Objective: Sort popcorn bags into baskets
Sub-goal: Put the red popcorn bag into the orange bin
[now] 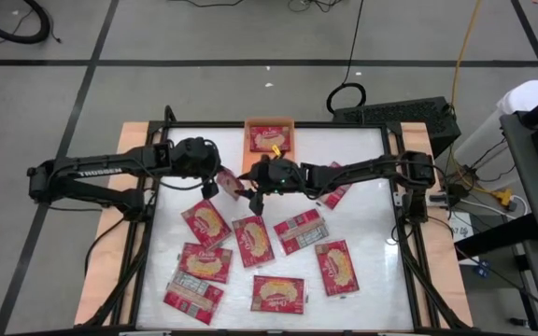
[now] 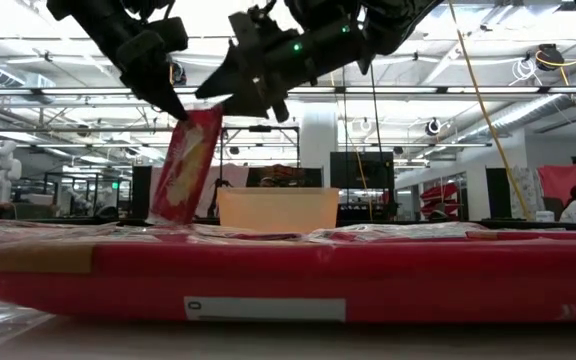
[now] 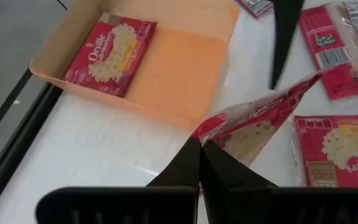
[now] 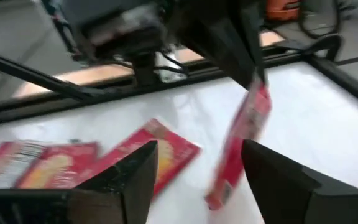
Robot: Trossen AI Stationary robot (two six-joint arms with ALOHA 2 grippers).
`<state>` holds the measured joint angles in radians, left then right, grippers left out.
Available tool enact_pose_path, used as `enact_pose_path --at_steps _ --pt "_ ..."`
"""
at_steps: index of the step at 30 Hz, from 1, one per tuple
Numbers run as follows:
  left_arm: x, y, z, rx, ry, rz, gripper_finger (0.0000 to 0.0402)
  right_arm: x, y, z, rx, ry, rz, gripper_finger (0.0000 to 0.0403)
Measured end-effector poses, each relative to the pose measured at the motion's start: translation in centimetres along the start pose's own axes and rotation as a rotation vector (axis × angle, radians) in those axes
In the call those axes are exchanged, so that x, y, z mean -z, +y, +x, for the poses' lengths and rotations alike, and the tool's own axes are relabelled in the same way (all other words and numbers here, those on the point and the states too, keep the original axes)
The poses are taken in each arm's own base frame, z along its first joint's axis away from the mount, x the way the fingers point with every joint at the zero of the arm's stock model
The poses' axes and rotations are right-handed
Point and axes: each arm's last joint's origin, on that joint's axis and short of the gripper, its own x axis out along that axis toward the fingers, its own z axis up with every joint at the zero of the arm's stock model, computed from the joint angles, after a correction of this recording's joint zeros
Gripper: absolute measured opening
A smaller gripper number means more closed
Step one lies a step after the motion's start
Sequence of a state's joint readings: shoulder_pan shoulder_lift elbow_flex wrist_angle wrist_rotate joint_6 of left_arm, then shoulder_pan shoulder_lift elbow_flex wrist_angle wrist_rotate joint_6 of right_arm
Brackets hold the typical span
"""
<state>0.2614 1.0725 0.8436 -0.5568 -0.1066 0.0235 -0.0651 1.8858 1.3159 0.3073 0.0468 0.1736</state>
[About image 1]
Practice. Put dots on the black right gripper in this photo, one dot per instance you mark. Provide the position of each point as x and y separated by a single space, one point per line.
278 179

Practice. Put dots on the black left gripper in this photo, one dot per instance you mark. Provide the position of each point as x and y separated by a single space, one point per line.
196 156

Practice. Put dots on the red Orville popcorn bag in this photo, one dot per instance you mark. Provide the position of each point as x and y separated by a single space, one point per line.
278 294
301 230
336 195
230 183
270 138
253 240
205 262
193 296
206 223
337 267

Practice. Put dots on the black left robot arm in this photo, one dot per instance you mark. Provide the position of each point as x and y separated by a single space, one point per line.
101 170

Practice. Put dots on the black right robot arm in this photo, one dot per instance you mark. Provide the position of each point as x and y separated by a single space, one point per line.
367 165

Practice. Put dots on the orange plastic basket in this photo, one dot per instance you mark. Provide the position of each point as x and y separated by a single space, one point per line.
246 158

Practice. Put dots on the light wooden base board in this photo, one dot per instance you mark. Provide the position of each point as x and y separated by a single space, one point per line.
110 261

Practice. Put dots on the black computer case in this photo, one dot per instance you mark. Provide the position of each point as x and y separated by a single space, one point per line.
397 119

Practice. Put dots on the white paper sheet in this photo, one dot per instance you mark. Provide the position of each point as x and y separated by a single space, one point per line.
460 231

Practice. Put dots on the small blue tag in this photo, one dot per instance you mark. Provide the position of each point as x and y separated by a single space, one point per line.
484 268

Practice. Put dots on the white round bin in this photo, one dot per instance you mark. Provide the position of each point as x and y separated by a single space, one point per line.
493 140

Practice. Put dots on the yellow power plug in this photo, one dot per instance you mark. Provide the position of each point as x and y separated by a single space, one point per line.
503 196

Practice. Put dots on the black aluminium table frame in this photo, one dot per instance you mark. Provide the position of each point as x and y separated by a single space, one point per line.
344 124

